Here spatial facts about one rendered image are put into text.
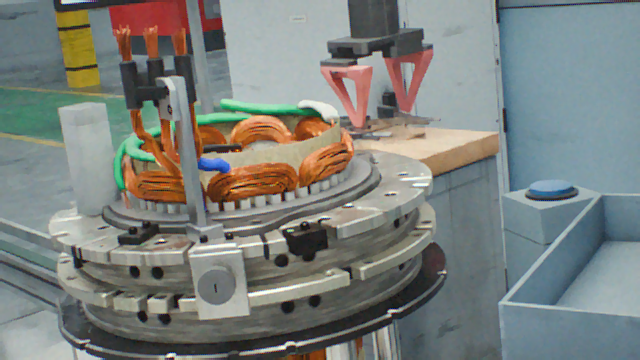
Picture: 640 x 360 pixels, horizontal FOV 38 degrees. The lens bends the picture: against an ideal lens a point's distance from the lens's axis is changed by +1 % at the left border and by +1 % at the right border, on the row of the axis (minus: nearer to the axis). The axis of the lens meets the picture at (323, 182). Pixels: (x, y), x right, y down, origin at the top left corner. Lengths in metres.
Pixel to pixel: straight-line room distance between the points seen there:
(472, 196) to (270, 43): 2.52
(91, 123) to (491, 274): 0.52
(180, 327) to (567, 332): 0.28
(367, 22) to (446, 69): 2.10
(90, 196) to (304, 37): 2.61
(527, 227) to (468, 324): 0.21
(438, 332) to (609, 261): 0.33
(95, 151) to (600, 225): 0.41
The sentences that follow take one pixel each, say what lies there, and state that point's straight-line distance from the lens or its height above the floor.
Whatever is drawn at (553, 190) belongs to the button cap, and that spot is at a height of 1.04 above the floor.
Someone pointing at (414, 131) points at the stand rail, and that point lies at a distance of 1.08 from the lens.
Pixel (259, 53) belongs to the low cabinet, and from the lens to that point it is 3.59.
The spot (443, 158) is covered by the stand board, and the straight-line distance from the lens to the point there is 1.00.
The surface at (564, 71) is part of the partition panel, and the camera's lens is 3.36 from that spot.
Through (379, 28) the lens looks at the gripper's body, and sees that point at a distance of 1.06.
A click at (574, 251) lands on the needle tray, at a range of 0.72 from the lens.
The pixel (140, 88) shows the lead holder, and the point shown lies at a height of 1.21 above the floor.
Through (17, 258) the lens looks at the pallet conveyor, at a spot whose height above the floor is 0.76.
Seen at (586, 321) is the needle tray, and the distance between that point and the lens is 0.57.
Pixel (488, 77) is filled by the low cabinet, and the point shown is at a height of 0.81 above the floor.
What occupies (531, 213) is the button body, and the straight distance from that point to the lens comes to 0.89.
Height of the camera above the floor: 1.28
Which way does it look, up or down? 13 degrees down
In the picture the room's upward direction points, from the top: 7 degrees counter-clockwise
